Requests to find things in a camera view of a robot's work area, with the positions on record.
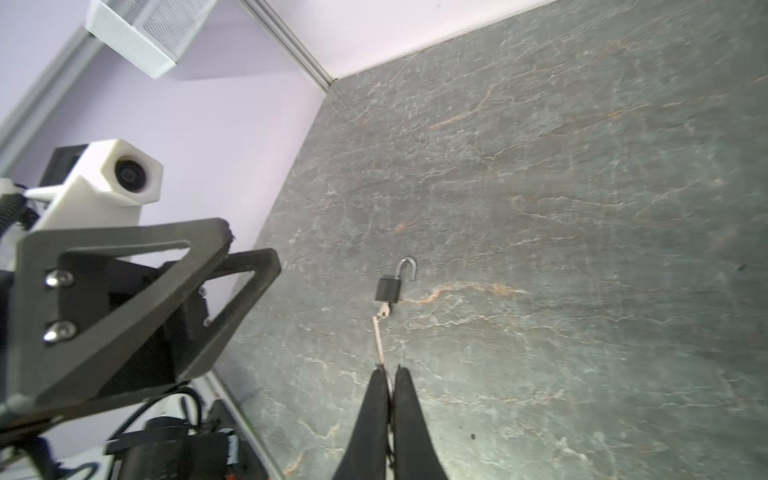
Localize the silver padlock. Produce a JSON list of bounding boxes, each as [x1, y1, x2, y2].
[[375, 256, 418, 304]]

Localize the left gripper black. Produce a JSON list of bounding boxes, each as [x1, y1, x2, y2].
[[1, 218, 281, 420]]

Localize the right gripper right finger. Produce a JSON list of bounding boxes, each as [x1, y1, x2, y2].
[[392, 367, 448, 480]]

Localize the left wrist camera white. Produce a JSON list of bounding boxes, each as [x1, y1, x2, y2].
[[1, 139, 164, 232]]

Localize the aluminium frame rails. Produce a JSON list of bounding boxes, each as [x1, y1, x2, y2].
[[1, 1, 334, 176]]

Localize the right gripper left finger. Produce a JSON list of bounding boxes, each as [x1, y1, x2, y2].
[[333, 365, 389, 480]]

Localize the small key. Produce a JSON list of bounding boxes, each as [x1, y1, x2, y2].
[[371, 302, 391, 366]]

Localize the white mesh box basket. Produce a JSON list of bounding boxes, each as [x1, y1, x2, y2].
[[85, 0, 217, 79]]

